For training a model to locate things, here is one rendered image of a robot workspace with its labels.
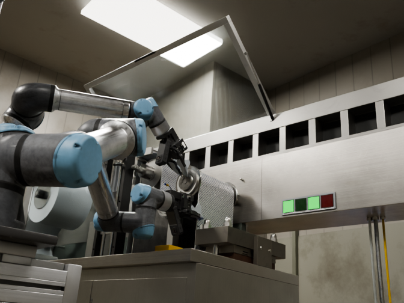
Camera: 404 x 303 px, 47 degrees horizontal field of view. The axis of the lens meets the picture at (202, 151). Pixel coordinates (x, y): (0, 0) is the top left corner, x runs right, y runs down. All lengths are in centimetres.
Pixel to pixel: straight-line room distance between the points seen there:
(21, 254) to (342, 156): 136
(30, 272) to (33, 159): 23
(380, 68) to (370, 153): 284
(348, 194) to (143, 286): 87
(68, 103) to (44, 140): 66
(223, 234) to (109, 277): 45
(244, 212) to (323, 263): 236
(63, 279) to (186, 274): 56
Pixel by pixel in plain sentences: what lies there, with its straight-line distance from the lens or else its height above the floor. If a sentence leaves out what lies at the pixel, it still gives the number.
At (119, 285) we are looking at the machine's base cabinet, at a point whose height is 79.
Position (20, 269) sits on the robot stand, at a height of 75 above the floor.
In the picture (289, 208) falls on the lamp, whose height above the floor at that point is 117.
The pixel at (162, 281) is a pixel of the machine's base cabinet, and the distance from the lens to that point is 159.
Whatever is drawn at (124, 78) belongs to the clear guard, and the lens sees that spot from 268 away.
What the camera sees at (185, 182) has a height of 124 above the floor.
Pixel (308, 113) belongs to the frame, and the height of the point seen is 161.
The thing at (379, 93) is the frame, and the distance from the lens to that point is 203.
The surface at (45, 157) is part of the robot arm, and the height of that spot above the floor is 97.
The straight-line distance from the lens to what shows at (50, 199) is 270.
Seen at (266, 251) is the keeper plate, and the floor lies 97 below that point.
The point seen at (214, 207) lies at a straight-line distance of 200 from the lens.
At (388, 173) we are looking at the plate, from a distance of 189.
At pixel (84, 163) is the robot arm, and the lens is 100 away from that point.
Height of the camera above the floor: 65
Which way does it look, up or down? 22 degrees up
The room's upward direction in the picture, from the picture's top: 4 degrees clockwise
